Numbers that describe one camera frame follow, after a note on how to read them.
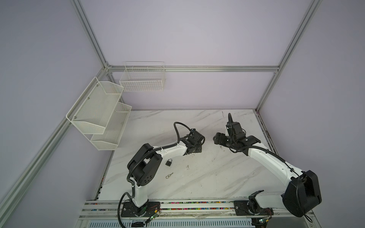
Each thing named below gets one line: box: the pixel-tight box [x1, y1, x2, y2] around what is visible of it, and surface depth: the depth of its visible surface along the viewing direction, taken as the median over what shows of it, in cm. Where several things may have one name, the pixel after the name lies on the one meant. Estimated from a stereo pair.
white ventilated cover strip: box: [86, 218, 255, 228], surface depth 72 cm
